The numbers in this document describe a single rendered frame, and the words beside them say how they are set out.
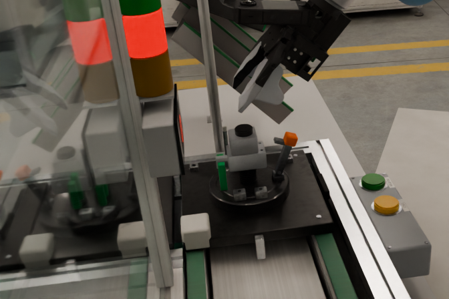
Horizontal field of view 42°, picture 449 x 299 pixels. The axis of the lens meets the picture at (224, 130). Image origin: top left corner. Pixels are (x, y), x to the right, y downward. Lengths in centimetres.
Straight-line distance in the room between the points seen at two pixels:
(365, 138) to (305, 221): 227
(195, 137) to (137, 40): 80
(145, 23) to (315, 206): 46
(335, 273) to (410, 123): 67
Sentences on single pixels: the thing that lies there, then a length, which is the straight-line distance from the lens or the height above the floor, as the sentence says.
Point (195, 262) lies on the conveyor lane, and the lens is 92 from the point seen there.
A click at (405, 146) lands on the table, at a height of 86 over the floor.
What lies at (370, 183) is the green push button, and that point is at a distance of 103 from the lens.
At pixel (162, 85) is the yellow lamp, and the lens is 69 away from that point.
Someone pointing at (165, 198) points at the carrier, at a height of 97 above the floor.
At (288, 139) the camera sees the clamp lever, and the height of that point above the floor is 107.
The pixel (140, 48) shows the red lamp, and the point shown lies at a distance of 67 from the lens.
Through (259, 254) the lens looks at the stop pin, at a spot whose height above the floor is 94.
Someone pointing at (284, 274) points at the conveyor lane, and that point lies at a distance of 93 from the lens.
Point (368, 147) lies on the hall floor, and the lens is 311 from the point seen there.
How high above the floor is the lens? 153
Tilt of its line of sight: 27 degrees down
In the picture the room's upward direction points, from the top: 6 degrees counter-clockwise
